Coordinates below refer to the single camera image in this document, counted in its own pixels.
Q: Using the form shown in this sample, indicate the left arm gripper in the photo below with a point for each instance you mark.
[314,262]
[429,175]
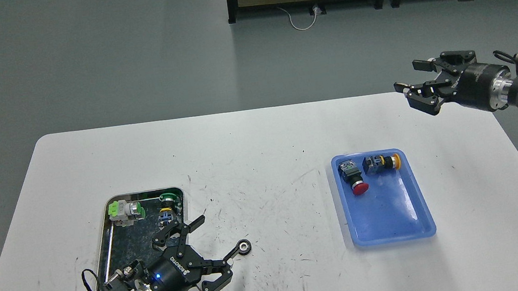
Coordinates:
[179,268]

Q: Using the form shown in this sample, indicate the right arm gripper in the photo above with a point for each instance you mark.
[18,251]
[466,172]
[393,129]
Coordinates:
[479,85]

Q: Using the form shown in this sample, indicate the black gear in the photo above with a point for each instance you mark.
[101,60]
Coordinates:
[244,247]

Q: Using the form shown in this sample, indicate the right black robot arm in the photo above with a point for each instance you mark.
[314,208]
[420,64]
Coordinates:
[510,61]

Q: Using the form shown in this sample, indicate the silver metal tray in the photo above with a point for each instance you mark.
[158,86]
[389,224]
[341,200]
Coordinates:
[126,252]

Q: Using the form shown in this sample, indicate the blue plastic tray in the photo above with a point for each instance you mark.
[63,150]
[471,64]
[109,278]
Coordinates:
[393,209]

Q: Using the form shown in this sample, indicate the red mushroom push button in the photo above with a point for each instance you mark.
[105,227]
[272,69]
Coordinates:
[352,175]

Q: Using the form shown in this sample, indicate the green selector switch blue contacts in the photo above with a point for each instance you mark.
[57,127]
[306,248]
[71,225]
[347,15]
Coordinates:
[171,209]

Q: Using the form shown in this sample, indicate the green push button switch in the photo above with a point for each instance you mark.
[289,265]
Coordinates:
[125,213]

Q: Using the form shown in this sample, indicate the yellow push button switch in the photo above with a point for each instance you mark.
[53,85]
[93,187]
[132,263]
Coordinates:
[380,163]

